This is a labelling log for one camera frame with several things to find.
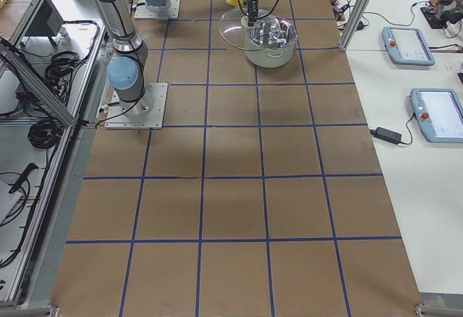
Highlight black power adapter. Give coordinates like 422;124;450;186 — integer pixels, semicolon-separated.
370;127;402;145

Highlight glass pot lid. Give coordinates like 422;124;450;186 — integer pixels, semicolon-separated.
218;7;276;51

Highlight coiled black cables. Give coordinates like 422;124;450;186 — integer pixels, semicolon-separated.
27;119;62;150

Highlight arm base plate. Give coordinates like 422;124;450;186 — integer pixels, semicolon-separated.
134;0;181;20
103;83;169;130

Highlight teach pendant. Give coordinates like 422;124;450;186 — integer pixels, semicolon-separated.
382;27;435;67
410;88;462;143

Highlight yellow corn cob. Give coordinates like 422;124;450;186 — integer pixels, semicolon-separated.
226;0;239;7

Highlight aluminium frame post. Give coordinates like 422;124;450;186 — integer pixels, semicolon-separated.
339;0;370;51

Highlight lower teach pendant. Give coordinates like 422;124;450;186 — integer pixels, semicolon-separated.
410;88;462;143

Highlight pale green steel pot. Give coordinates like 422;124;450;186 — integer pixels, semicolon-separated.
245;17;297;68

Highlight small circuit boards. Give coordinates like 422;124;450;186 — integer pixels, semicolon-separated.
329;0;351;31

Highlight upper teach pendant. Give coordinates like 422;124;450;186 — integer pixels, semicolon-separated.
382;27;435;67

